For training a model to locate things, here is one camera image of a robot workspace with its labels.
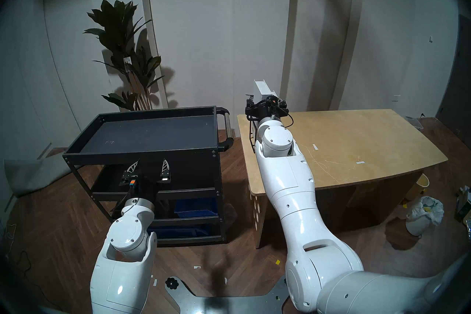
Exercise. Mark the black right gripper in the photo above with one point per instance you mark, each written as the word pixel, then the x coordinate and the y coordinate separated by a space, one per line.
pixel 263 107

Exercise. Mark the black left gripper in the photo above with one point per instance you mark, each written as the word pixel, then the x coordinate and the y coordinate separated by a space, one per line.
pixel 145 188

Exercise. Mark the white Arietta book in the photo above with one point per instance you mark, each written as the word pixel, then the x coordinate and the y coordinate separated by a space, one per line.
pixel 262 89

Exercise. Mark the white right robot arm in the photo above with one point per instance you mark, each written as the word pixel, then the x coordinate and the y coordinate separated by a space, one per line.
pixel 294 188

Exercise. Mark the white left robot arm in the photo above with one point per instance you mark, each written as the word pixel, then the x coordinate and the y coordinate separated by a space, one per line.
pixel 125 272

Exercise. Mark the black metal utility cart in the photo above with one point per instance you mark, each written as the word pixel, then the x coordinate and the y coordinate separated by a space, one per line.
pixel 147 133

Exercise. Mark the small blue storage bin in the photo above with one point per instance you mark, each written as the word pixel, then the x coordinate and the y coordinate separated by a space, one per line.
pixel 195 208

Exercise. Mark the wide blue storage bin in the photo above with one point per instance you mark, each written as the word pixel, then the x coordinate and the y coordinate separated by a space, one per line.
pixel 191 232

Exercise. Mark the light wooden table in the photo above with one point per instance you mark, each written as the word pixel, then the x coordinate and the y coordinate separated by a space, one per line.
pixel 349 133

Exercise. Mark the black base knob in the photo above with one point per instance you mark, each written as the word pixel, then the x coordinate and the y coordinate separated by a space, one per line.
pixel 171 283

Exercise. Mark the tall green potted plant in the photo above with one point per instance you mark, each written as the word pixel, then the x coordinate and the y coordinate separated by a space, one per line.
pixel 117 22

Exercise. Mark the yellow paper cup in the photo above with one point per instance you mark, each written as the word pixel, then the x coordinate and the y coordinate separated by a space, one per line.
pixel 422 182

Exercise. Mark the white bagged trash bin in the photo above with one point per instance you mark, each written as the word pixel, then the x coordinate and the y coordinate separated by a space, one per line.
pixel 419 219

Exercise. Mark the cardboard box clutter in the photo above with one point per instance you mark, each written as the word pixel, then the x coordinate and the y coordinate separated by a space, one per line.
pixel 464 203

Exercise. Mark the grey metal robot base plate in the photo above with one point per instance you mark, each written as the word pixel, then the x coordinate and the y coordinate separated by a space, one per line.
pixel 191 302

